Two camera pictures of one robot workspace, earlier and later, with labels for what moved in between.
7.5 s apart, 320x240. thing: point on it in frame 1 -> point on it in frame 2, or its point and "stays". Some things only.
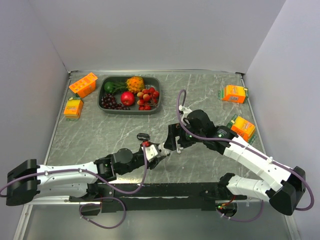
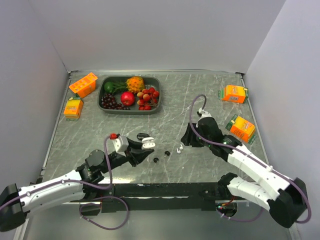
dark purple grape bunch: x=109 y=101 stays
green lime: x=109 y=87 stays
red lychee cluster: x=147 y=98 stays
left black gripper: x=152 y=163 -> x=137 y=156
